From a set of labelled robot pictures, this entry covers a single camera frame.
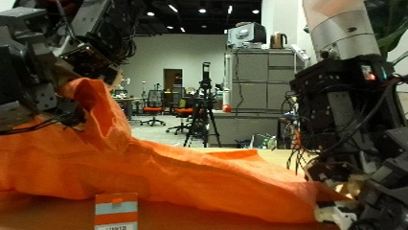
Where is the orange button shirt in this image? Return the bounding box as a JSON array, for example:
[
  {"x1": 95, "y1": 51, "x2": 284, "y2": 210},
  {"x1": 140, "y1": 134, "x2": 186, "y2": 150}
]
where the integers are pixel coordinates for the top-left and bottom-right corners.
[{"x1": 0, "y1": 77, "x2": 355, "y2": 224}]

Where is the green bottle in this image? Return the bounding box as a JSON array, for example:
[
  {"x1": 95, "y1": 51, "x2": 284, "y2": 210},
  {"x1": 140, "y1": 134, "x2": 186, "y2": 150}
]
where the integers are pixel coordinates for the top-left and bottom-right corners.
[{"x1": 264, "y1": 135, "x2": 278, "y2": 150}]

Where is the background work desk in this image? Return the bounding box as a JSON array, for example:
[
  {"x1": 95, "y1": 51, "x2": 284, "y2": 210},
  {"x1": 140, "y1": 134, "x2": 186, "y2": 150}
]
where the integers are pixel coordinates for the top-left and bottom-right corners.
[{"x1": 113, "y1": 96, "x2": 144, "y2": 122}]

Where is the low grey cabinet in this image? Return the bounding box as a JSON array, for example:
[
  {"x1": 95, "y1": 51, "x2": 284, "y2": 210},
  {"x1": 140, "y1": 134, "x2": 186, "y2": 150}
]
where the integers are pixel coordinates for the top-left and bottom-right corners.
[{"x1": 208, "y1": 109, "x2": 286, "y2": 148}]

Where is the orange seat office chair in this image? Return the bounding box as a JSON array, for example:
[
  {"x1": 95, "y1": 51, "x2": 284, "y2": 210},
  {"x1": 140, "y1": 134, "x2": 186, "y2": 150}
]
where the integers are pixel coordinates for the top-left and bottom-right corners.
[
  {"x1": 140, "y1": 89, "x2": 167, "y2": 127},
  {"x1": 165, "y1": 85, "x2": 196, "y2": 135}
]

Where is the tall grey filing cabinet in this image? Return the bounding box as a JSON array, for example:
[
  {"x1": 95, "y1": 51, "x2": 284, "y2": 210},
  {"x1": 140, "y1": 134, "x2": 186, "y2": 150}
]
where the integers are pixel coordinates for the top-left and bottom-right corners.
[{"x1": 224, "y1": 47, "x2": 309, "y2": 114}]

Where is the brown door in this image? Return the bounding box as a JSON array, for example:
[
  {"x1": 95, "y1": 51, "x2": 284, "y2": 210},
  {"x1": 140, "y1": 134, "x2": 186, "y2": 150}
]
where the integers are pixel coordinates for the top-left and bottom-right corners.
[{"x1": 164, "y1": 68, "x2": 184, "y2": 94}]

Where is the white power strip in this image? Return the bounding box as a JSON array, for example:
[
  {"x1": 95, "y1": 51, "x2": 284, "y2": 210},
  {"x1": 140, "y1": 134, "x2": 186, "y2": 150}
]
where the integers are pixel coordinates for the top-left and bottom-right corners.
[{"x1": 290, "y1": 43, "x2": 310, "y2": 61}]

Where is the copper kettle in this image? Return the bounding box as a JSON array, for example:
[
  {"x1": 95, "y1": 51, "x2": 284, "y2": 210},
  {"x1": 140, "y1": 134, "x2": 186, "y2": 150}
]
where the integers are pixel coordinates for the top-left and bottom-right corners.
[{"x1": 268, "y1": 32, "x2": 289, "y2": 50}]

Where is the green leafy plant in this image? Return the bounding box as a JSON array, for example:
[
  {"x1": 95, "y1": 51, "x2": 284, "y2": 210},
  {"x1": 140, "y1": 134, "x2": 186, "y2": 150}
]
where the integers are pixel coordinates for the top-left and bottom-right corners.
[{"x1": 363, "y1": 0, "x2": 408, "y2": 60}]

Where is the grey boxy appliance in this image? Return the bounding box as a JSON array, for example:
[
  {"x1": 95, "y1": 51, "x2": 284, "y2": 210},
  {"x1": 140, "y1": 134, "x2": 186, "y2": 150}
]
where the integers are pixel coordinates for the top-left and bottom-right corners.
[{"x1": 226, "y1": 22, "x2": 268, "y2": 49}]

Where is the orange and blue card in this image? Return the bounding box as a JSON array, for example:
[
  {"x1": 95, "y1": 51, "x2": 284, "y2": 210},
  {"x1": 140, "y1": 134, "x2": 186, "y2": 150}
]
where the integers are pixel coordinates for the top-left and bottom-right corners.
[{"x1": 93, "y1": 192, "x2": 141, "y2": 230}]

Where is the black camera tripod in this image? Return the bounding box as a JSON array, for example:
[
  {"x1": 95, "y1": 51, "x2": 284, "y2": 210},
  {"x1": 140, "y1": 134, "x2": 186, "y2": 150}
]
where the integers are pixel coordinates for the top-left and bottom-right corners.
[{"x1": 182, "y1": 61, "x2": 222, "y2": 149}]

